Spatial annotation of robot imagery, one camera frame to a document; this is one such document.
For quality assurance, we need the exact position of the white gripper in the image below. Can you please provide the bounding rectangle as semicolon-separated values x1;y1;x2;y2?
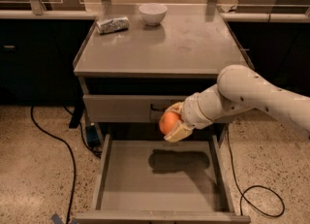
164;93;212;143

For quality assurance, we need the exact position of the orange fruit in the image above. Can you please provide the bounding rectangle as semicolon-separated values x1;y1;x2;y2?
159;112;180;135

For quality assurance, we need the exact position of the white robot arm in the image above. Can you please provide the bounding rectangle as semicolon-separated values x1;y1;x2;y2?
159;65;310;143

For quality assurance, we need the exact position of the open middle grey drawer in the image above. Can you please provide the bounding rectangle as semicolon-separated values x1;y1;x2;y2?
77;136;251;224

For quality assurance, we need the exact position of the grey drawer cabinet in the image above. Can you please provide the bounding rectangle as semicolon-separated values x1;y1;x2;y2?
75;4;246;137

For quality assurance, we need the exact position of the closed upper grey drawer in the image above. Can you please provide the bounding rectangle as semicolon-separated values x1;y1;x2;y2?
82;94;240;124

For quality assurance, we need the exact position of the blue power box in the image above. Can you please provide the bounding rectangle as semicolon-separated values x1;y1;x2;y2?
85;125;100;145

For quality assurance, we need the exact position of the white ceramic bowl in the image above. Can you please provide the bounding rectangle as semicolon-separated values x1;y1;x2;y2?
139;3;168;26

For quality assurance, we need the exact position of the blue tape on floor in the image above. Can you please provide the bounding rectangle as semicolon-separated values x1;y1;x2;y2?
51;214;78;224

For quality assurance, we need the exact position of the black drawer handle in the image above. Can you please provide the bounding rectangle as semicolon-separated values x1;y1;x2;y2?
150;104;171;112

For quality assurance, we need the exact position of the black floor cable right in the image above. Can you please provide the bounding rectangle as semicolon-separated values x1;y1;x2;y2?
226;127;286;218

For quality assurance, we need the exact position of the black floor cable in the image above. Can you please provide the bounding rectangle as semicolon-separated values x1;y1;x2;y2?
226;127;286;218
29;106;78;224

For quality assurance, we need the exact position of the black floor cable left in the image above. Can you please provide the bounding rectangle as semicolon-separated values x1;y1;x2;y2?
29;106;78;224

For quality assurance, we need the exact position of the dark counter with white rail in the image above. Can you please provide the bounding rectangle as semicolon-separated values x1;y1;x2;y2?
0;18;309;105

